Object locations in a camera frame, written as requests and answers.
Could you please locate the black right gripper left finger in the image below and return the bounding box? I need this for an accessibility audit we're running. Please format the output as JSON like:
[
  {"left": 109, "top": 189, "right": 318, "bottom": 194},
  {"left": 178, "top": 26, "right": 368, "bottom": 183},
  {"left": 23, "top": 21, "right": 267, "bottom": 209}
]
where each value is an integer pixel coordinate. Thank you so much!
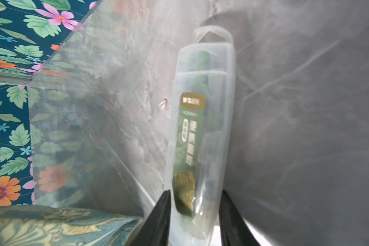
[{"left": 126, "top": 190, "right": 171, "bottom": 246}]

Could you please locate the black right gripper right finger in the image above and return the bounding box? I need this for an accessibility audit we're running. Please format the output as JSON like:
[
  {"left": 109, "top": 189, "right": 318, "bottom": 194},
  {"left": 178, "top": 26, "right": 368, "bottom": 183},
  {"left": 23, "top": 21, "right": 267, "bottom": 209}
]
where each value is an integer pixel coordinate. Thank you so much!
[{"left": 219, "top": 190, "right": 260, "bottom": 246}]

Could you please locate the clear green compass set case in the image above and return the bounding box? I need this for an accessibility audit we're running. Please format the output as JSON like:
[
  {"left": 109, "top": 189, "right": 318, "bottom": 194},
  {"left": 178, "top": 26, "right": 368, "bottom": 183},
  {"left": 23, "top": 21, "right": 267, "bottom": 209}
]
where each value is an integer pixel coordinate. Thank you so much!
[{"left": 165, "top": 25, "right": 236, "bottom": 246}]

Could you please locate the cream floral canvas tote bag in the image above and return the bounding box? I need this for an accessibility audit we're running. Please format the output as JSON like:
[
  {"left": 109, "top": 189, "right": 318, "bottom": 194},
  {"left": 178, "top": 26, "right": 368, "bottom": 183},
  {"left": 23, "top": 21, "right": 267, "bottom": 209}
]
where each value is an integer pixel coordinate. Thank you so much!
[{"left": 0, "top": 205, "right": 142, "bottom": 246}]

